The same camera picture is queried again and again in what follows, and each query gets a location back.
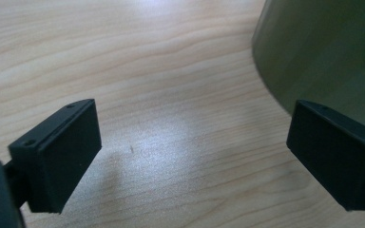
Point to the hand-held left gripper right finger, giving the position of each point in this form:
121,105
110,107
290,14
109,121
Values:
332,152

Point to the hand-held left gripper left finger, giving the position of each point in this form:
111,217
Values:
57,158

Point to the green plastic bin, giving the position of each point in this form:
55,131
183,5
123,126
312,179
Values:
316,47

